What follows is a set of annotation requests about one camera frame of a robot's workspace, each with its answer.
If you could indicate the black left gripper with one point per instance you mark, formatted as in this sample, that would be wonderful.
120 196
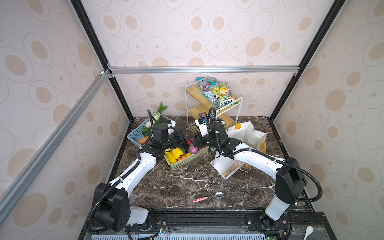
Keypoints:
180 139

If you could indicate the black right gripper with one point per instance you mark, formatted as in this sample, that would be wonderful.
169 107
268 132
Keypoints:
199 142

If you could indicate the purple cabbage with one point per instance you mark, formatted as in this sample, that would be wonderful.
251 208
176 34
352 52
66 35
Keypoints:
193 149

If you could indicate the white grocery bag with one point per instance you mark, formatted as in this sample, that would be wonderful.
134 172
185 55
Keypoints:
250 137

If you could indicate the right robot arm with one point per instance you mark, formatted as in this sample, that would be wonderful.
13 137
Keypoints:
290 178

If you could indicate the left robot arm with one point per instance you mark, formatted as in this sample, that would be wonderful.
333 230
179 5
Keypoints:
111 208

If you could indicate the green yellow candy bag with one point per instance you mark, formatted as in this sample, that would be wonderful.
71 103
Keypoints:
223 94

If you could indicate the colourful candy bag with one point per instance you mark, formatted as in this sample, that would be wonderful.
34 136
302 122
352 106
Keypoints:
205 86

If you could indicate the yellow lemon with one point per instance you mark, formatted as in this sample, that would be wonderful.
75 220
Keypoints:
177 153

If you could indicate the brown bread roll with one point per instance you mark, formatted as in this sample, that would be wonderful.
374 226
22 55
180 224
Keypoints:
142 140

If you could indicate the green plastic basket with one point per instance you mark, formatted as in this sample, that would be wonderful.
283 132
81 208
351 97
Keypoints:
188 157

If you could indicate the blue snack packet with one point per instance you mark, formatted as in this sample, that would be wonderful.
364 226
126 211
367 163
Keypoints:
205 115

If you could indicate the blue plastic basket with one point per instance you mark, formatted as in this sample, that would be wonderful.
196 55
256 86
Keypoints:
141 131

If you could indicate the white wooden shelf rack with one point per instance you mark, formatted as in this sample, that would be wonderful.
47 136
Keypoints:
207 103

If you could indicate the white spoon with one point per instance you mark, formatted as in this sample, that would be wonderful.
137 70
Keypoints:
308 232

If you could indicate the pink handled spoon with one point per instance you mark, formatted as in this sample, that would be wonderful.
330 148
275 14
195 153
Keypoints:
217 195

